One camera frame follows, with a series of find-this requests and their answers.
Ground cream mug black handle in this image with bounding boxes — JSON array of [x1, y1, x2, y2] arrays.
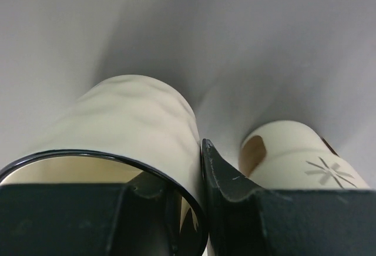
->
[[1, 75, 208, 255]]

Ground cream and brown cup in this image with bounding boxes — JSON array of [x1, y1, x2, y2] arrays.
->
[[239, 120, 369, 190]]

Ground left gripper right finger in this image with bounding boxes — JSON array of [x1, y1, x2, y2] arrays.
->
[[202, 139, 375, 255]]

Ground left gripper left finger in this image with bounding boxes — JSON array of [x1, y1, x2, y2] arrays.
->
[[1, 173, 179, 255]]

